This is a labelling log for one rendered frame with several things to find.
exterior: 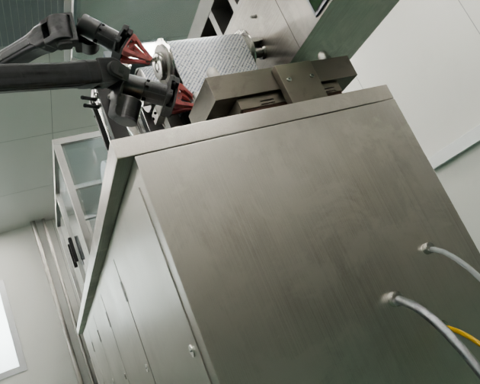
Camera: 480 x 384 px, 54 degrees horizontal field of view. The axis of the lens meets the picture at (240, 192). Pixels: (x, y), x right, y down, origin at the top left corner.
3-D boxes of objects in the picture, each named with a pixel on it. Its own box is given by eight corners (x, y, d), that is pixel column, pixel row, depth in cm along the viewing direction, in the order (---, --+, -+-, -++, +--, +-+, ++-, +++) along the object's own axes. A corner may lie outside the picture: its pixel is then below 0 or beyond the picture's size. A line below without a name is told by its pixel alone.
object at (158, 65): (155, 81, 133) (149, 54, 132) (161, 80, 134) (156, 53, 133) (164, 79, 127) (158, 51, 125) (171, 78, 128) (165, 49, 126)
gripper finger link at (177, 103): (203, 111, 118) (167, 101, 116) (196, 125, 124) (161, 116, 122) (206, 89, 121) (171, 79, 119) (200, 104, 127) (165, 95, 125)
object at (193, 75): (200, 126, 119) (175, 67, 124) (276, 110, 130) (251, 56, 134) (201, 126, 119) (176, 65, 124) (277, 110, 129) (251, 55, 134)
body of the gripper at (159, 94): (174, 96, 114) (144, 88, 112) (166, 118, 123) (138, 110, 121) (178, 75, 117) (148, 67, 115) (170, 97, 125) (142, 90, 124)
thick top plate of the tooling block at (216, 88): (196, 137, 113) (187, 116, 114) (326, 109, 130) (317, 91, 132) (216, 100, 99) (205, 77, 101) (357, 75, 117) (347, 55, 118)
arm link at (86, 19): (72, 24, 120) (82, 7, 122) (72, 37, 127) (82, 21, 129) (97, 37, 122) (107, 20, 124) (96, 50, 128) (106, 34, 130)
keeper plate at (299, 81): (290, 111, 105) (271, 71, 108) (325, 104, 109) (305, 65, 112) (295, 105, 103) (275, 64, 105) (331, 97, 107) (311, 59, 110)
